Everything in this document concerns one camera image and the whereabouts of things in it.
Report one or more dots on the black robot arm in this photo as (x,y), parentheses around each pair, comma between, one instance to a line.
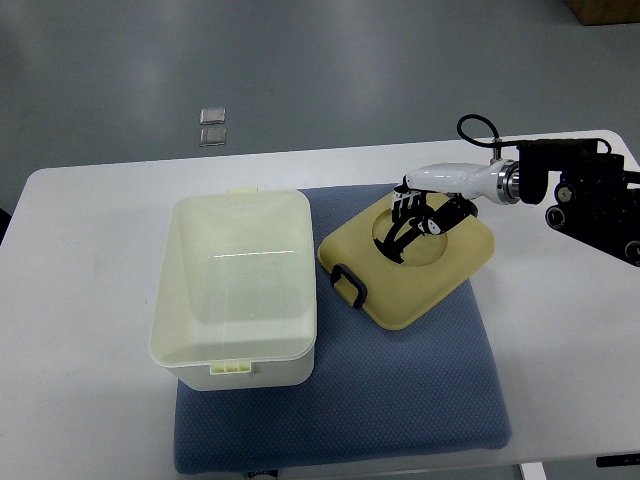
(597,199)

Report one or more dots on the lower metal floor plate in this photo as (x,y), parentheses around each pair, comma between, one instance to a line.
(213,136)

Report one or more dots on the brown cardboard box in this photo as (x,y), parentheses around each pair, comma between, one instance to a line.
(605,12)

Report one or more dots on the white storage box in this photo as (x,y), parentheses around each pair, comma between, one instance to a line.
(236,304)

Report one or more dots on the upper metal floor plate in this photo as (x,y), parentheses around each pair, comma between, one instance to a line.
(212,115)

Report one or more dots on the metal floor plate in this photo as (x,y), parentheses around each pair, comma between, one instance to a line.
(213,136)
(212,115)

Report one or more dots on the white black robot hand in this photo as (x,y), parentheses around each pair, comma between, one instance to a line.
(436,198)

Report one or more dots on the yellow box lid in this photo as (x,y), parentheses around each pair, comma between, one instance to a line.
(394,294)

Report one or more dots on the white table leg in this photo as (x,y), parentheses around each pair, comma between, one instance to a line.
(532,471)

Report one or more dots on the blue padded mat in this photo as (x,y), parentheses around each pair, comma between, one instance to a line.
(430,388)

